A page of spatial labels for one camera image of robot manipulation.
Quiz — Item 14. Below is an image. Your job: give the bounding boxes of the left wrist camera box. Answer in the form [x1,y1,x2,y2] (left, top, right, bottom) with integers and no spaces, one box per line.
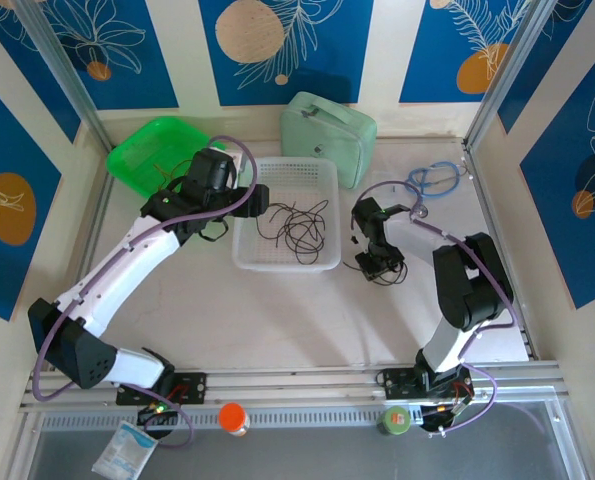
[220,146,244,174]

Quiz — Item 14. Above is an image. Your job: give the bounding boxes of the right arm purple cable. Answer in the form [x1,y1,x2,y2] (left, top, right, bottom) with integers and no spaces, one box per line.
[350,179,519,436]

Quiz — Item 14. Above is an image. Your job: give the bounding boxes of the blue stethoscope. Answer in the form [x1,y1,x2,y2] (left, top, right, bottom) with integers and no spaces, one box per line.
[407,157,473,221]

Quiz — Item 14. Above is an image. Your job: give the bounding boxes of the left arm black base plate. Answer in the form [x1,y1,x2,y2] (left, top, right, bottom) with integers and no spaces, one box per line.
[115,372,208,406]

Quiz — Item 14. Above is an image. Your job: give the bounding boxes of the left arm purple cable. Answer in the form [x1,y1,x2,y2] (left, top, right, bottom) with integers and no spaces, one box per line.
[30,134,258,448]

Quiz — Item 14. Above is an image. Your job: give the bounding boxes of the aluminium corner post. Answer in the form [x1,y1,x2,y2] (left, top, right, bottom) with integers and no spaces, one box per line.
[14,0,116,151]
[464,0,551,151]

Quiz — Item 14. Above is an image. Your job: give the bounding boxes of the aluminium table side rail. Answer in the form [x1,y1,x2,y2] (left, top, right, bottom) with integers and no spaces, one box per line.
[464,142,542,362]

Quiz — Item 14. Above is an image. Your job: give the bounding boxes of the white perforated plastic basket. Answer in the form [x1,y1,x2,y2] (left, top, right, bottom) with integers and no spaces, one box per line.
[231,157,342,274]

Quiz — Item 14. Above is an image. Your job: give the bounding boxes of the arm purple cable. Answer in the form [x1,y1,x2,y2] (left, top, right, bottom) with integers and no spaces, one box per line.
[30,134,258,448]
[350,179,519,436]

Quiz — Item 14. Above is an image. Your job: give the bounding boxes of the aluminium rail frame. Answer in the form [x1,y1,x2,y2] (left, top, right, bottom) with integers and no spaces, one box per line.
[19,362,573,414]

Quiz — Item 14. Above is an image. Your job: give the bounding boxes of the jar with green lid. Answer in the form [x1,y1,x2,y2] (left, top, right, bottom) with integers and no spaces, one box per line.
[376,405,410,436]

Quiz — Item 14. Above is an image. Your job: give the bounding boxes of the white and blue packet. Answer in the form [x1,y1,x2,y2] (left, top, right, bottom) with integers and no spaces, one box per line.
[91,420,159,479]

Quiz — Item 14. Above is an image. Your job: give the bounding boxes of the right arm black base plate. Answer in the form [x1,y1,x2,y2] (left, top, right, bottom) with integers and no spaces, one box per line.
[380,368,476,401]

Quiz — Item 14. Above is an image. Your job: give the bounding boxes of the jar with orange lid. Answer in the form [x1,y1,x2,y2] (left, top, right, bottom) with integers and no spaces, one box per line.
[219,402,251,438]

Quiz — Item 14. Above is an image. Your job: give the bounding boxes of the thin black wire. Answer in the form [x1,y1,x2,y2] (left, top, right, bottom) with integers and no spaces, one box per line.
[255,201,303,249]
[343,248,409,287]
[281,199,331,266]

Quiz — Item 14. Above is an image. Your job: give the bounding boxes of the small clear plastic box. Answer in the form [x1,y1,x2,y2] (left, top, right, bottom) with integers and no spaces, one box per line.
[371,172,399,209]

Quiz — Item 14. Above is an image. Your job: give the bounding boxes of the green plastic basket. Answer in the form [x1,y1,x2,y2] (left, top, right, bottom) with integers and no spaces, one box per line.
[106,115,228,199]

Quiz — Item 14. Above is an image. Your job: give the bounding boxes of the slotted grey cable duct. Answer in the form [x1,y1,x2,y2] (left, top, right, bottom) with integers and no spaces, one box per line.
[39,407,426,432]

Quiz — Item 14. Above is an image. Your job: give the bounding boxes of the mint green zip case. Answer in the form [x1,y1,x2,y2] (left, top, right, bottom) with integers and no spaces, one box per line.
[279,91,378,190]

